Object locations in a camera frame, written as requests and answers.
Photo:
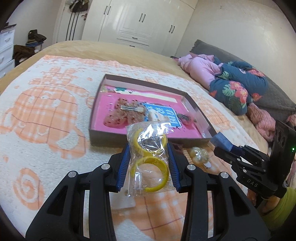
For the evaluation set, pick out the white wardrobe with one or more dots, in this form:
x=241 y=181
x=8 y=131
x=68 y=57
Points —
x=156 y=26

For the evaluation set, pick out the pile of dark clothes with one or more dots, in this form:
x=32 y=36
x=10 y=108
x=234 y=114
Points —
x=22 y=53

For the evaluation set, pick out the right hand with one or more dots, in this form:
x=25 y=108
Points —
x=264 y=207

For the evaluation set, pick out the yellow hoop earrings bag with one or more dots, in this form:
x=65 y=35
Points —
x=148 y=170

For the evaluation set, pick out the hanging bags on door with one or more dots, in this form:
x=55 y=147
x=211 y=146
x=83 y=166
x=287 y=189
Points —
x=77 y=6

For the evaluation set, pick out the dark red banana hair clip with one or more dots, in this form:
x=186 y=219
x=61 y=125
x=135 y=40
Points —
x=178 y=147

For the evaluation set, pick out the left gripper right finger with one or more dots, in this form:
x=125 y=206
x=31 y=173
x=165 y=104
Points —
x=217 y=209

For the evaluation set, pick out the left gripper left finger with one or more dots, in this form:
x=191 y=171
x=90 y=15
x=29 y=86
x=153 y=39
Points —
x=79 y=206

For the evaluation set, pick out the pearl hair accessory bag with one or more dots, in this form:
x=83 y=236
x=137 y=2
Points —
x=198 y=155

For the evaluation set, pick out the pink knitted blanket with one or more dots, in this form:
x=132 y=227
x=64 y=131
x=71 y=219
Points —
x=263 y=122

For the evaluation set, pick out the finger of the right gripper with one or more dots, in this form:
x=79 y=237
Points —
x=226 y=156
x=219 y=140

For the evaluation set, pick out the beige bed cover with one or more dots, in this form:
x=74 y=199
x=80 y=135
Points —
x=144 y=65

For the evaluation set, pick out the pink dotted bow hair clip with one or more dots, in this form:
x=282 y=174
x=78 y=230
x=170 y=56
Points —
x=125 y=113

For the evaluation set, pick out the brown shallow cardboard box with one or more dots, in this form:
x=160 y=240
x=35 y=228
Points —
x=98 y=138

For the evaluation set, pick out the cream claw hair clip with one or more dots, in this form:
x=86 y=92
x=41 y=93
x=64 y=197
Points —
x=153 y=115

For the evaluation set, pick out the floral blue pink quilt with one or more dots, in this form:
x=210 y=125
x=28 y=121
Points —
x=235 y=84

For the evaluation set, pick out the white card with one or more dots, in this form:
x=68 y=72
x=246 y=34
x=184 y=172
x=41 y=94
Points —
x=121 y=200

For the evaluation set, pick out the white door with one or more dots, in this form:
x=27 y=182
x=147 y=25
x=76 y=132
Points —
x=69 y=25

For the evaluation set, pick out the orange white plush blanket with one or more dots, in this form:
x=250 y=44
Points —
x=45 y=114

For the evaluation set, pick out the white drawer cabinet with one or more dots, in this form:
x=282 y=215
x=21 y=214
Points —
x=7 y=63

